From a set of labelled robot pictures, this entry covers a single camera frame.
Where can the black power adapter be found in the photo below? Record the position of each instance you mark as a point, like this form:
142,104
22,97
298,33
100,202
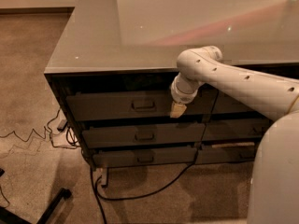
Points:
61,126

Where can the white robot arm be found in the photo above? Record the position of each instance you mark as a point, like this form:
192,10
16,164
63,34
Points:
274,188

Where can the grey drawer cabinet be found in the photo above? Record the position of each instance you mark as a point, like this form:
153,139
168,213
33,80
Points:
133,45

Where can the black stand leg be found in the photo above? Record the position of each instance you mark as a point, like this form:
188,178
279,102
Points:
7,217

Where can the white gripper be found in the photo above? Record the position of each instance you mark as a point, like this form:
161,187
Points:
181,97

